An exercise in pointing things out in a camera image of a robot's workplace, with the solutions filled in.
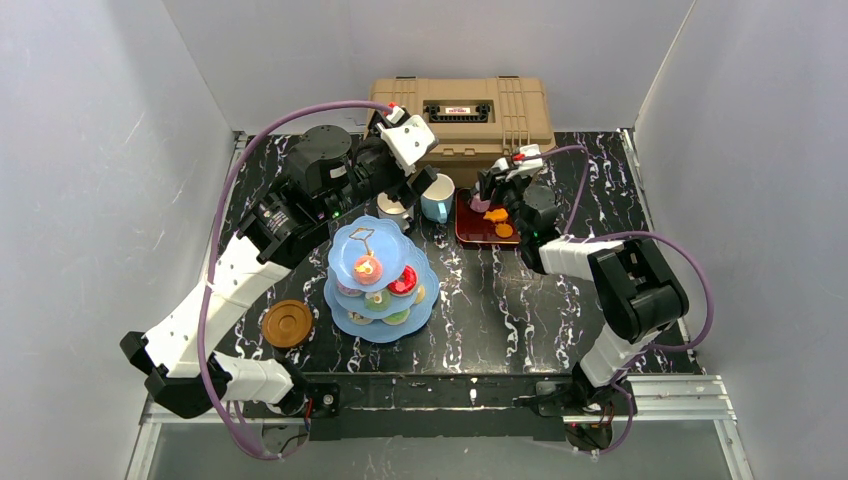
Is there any white mug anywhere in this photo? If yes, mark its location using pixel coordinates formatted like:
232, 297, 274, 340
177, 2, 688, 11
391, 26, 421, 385
376, 193, 414, 233

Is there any orange pastry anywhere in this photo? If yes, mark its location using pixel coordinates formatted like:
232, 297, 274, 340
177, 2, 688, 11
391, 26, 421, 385
483, 208, 509, 224

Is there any light blue mug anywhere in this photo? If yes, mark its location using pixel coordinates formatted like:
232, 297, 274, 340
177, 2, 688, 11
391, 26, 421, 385
420, 173, 455, 224

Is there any pink cupcake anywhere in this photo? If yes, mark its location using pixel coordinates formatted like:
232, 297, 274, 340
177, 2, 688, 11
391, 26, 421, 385
469, 195, 491, 214

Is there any pink round pastry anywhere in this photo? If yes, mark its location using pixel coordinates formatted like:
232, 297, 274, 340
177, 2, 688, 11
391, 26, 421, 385
351, 254, 383, 285

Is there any blue three-tier cake stand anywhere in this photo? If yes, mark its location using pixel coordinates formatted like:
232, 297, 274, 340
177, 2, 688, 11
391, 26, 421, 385
324, 216, 440, 344

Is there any green kiwi tart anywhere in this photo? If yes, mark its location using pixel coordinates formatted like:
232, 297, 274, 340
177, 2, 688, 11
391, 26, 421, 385
364, 289, 393, 312

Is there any purple frosted donut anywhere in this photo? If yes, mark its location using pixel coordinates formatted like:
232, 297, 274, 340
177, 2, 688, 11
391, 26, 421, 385
336, 282, 363, 298

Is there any green frosted donut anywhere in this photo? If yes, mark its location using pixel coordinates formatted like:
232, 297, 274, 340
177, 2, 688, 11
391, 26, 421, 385
382, 309, 411, 326

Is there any chocolate sprinkle donut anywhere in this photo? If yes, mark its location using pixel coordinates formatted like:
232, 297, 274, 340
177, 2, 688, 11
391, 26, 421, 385
347, 311, 373, 326

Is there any brown wooden coaster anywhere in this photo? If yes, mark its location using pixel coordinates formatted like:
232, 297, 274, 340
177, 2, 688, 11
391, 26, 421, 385
261, 300, 314, 349

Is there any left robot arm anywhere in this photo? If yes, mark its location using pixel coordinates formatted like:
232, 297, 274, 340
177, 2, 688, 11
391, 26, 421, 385
120, 116, 438, 419

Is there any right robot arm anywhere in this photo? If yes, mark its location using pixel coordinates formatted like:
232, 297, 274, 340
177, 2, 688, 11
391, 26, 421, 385
476, 166, 689, 406

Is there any red serving tray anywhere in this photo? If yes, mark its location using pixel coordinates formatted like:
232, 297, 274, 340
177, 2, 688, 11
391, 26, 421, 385
454, 188, 520, 247

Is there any tan plastic toolbox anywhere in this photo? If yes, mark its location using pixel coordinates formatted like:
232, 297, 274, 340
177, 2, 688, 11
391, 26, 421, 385
370, 76, 556, 188

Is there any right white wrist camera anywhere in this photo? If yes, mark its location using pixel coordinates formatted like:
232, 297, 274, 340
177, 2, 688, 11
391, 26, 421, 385
508, 144, 544, 179

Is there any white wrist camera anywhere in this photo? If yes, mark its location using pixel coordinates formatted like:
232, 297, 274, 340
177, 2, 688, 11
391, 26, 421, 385
378, 115, 439, 177
508, 144, 544, 179

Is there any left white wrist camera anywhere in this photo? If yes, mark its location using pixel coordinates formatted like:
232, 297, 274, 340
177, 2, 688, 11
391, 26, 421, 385
378, 115, 439, 177

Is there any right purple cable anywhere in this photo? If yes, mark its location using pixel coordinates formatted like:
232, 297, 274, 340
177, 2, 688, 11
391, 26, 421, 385
529, 144, 717, 458

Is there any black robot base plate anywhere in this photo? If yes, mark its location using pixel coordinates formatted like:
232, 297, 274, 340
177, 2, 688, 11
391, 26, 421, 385
305, 373, 638, 449

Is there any aluminium frame rail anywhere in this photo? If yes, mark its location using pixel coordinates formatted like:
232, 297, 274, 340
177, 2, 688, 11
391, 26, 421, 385
140, 374, 738, 425

